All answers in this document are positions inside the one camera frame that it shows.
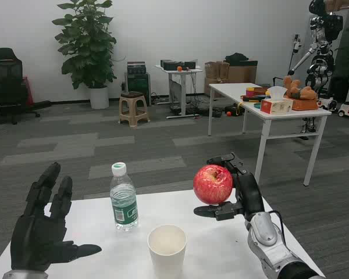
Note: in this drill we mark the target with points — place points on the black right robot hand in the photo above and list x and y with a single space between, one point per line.
250 194

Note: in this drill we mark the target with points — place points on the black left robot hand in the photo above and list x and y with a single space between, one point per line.
37 235

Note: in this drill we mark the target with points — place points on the red apple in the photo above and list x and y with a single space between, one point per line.
212 184

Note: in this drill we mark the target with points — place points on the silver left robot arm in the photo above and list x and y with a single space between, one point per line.
23 274

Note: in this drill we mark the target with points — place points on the long white table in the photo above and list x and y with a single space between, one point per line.
279 114

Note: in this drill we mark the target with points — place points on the clear water bottle green label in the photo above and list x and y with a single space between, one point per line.
124 203

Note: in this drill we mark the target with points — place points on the red white tissue box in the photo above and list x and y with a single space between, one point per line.
274 105

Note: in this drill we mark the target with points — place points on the yellow pink toy cylinder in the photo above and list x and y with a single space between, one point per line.
252 92

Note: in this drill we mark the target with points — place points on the white paper cup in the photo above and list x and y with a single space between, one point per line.
167 255

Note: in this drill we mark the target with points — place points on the orange basket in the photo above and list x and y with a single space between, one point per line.
305 104

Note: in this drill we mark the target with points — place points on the brown teddy bear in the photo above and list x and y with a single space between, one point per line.
301 91

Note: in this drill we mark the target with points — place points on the low cardboard box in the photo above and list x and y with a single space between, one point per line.
207 87

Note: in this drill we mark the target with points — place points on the large cardboard box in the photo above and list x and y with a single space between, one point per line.
242 72

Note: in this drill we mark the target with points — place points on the open cardboard box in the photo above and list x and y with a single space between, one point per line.
216 71

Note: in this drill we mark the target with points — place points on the black bag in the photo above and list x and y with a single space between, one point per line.
236 57

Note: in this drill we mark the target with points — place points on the small white standing desk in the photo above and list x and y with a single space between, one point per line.
181 71

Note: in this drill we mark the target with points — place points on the small black box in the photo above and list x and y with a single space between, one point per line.
189 65

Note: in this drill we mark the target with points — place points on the beige plastic stool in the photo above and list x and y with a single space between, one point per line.
133 109

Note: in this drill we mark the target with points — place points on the red flat panel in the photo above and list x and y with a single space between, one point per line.
29 90

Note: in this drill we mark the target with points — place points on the white plant pot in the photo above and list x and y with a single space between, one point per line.
99 98

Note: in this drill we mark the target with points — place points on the large black box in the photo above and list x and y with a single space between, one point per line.
171 65

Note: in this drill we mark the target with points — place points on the green black equipment cabinet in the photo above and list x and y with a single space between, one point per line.
138 84

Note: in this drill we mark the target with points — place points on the black office chair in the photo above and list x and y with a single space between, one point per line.
5 78

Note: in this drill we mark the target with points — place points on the black electronic device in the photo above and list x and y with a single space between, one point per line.
136 68

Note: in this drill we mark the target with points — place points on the silver black humanoid robot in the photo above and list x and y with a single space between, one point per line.
325 35

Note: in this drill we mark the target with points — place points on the tall green leafy plant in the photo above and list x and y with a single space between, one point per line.
85 40

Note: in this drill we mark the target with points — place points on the white camera on stand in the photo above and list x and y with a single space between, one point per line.
296 43

